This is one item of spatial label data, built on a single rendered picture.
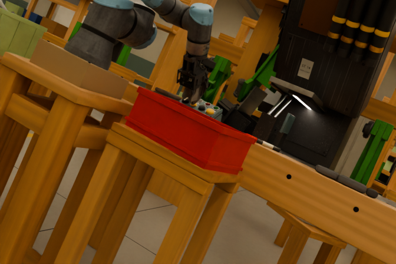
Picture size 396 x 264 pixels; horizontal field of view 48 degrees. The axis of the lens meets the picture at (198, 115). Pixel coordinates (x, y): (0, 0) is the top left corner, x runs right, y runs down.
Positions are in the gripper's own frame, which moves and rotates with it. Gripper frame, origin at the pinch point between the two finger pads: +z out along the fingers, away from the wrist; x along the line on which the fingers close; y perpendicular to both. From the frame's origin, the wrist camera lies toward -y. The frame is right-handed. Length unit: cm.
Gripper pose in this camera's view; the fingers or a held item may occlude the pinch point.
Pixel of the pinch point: (194, 100)
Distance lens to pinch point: 159.7
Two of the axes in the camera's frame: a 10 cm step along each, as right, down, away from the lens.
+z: -1.1, 8.2, 5.6
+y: -5.6, 4.1, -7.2
